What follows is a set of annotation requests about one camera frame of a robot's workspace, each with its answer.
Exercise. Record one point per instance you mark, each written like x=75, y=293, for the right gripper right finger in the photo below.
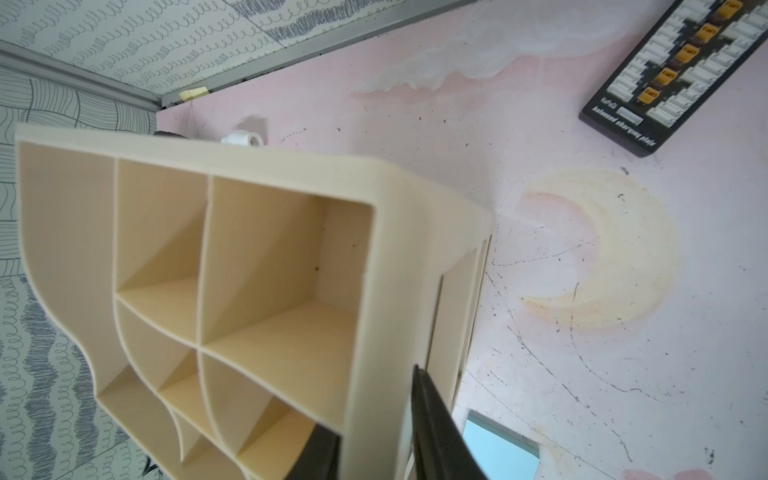
x=439, y=450

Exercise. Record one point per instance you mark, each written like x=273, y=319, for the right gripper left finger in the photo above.
x=319, y=460

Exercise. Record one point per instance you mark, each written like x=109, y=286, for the blue sticky note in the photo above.
x=500, y=452

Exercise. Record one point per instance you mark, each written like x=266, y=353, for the beige drawer organizer cabinet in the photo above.
x=228, y=299

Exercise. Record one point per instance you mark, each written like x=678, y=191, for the white valve orange handle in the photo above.
x=243, y=138

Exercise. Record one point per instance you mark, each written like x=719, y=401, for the black battery holder with wires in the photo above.
x=687, y=55

